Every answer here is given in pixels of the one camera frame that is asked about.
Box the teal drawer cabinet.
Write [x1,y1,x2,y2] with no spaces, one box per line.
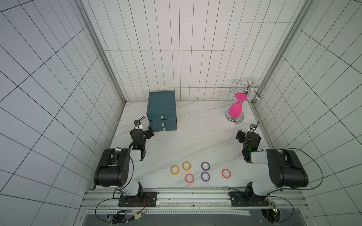
[146,90,178,133]

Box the red tape roll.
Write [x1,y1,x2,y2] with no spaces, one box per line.
[185,173,194,184]
[222,169,231,179]

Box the purple tape roll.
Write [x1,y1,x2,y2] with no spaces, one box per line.
[201,162,210,171]
[201,172,210,182]

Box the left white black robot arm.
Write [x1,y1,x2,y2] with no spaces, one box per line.
[93,125,157,207]

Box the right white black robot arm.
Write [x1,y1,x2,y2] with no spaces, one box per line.
[228,130,309,207]

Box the left yellow tape roll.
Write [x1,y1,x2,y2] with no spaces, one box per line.
[170,165,180,175]

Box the yellow tape roll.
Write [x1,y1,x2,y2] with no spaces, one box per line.
[170,165,180,175]
[182,162,191,171]

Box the right yellow tape roll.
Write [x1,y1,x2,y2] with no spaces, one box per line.
[182,162,191,171]

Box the pink goblet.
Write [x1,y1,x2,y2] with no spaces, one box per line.
[228,92,248,118]

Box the chrome glass rack stand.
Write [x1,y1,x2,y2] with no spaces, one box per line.
[225,79,267,124]

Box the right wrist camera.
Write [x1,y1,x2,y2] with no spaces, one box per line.
[249,122,259,131]

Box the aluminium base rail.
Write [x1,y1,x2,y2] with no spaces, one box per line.
[80,187,316,226]

